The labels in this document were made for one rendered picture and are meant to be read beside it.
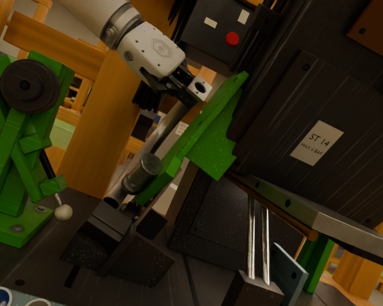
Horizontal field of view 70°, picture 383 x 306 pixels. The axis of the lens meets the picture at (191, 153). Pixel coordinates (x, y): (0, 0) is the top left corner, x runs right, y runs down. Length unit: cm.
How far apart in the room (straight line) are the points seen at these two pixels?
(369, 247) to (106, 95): 67
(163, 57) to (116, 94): 30
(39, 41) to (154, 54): 51
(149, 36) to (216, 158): 25
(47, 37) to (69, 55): 8
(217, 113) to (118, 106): 42
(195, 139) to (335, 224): 22
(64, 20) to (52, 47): 1068
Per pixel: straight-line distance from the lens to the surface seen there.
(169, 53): 54
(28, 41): 97
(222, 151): 44
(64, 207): 51
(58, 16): 1172
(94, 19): 54
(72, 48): 93
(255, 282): 40
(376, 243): 35
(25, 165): 49
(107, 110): 80
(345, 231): 32
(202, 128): 42
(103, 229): 45
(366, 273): 119
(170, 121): 58
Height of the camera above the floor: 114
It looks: 3 degrees down
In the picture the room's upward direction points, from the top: 24 degrees clockwise
